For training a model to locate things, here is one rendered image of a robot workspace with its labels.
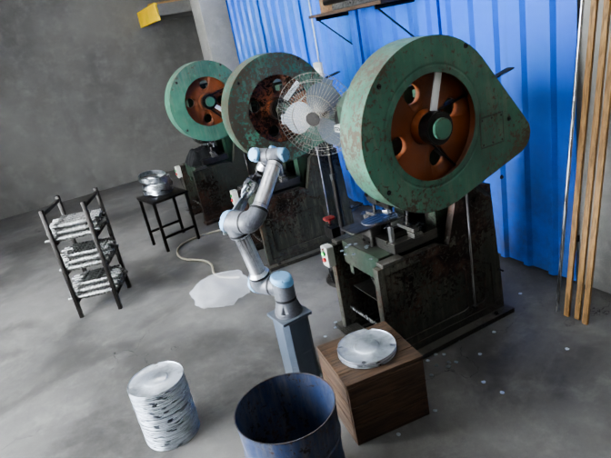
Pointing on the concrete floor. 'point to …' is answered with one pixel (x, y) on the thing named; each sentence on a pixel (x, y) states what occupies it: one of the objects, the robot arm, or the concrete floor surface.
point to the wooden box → (376, 389)
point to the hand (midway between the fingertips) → (244, 195)
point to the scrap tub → (289, 418)
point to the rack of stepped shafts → (86, 251)
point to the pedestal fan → (329, 97)
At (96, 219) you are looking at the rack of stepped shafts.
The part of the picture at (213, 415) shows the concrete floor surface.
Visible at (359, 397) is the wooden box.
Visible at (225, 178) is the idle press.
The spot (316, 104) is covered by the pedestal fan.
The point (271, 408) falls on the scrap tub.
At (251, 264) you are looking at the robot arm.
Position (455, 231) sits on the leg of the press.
